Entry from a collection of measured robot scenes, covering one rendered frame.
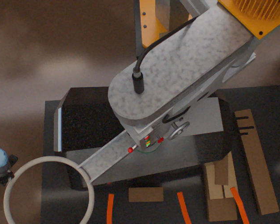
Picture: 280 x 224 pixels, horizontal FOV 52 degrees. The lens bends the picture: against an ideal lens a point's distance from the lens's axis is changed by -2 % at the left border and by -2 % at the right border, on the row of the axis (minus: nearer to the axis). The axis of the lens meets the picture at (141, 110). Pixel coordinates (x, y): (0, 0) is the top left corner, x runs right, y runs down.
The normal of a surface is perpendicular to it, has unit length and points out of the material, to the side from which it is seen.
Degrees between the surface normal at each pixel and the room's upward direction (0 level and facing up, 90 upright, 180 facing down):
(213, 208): 0
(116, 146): 3
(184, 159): 45
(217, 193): 0
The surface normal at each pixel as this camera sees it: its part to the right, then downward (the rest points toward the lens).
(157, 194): -0.05, -0.31
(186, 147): 0.05, 0.45
